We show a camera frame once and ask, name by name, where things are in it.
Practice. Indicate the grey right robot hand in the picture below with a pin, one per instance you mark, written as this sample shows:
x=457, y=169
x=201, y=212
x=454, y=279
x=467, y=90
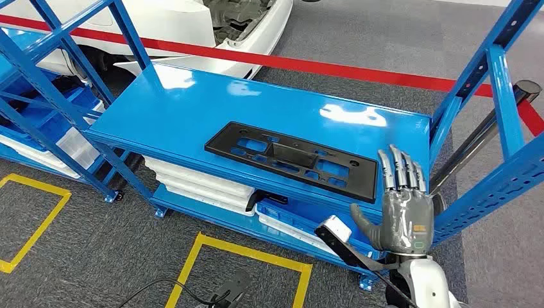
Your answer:
x=408, y=221

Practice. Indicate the black plastic plate bracket part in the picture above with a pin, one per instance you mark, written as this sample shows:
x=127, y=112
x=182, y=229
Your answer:
x=221, y=145

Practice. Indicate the large blue metal shelf rack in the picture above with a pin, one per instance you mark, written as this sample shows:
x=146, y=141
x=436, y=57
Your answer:
x=212, y=106

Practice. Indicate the wide blue plastic crate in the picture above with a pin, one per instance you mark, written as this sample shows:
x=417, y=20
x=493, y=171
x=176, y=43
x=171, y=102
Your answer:
x=297, y=212

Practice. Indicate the flat white tray under crate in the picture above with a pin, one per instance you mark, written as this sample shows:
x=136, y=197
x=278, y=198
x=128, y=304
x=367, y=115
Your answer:
x=289, y=231

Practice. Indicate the dark grey robot fixture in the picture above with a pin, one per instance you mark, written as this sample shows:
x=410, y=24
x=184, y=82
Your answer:
x=231, y=291

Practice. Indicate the red barrier belt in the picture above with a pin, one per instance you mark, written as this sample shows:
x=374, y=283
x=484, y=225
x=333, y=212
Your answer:
x=297, y=63

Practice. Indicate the black castor wheel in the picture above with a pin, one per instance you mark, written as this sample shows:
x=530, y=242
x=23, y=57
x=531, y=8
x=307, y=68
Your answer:
x=118, y=196

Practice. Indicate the white car body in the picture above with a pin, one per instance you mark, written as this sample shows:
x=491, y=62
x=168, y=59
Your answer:
x=170, y=21

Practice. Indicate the translucent white storage box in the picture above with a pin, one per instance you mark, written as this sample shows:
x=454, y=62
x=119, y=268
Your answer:
x=76, y=148

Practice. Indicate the deep blue plastic crate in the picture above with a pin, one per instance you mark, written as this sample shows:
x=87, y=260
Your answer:
x=51, y=123

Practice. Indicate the blue metal rack with crates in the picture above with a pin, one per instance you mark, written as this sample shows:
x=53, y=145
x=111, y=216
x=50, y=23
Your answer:
x=46, y=95

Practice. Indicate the long white plastic tray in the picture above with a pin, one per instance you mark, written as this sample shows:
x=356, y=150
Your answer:
x=25, y=155

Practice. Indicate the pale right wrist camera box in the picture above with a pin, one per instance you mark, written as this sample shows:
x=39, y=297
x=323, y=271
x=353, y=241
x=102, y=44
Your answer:
x=340, y=227

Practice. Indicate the black stanchion post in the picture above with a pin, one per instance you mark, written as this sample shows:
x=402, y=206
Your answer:
x=527, y=89

